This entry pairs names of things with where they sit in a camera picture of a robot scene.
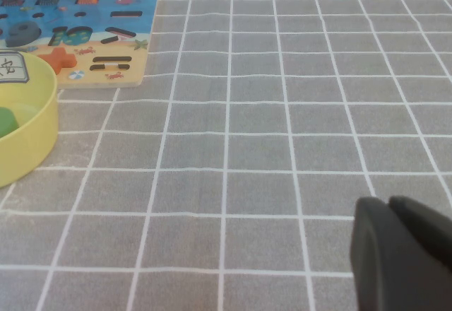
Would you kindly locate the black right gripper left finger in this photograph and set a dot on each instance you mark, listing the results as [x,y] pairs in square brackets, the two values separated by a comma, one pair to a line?
[388,272]

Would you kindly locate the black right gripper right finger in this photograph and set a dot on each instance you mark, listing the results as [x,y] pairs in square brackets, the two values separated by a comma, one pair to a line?
[427,226]

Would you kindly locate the wooden number puzzle board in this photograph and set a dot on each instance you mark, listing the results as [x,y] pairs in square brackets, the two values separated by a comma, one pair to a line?
[116,46]

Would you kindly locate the yellow plastic bowl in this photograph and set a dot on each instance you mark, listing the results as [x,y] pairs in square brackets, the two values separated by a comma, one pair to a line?
[31,141]

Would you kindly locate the grey grid tablecloth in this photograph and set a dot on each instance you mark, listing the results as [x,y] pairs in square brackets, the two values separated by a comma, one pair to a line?
[247,148]

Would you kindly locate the orange wooden plus sign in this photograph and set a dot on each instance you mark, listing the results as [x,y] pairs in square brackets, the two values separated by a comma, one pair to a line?
[58,59]

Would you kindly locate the green wooden round block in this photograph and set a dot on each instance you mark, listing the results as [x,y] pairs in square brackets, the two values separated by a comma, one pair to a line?
[6,122]

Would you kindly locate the dark grey wooden digit nine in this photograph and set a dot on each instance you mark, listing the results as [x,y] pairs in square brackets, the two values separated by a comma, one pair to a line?
[19,35]

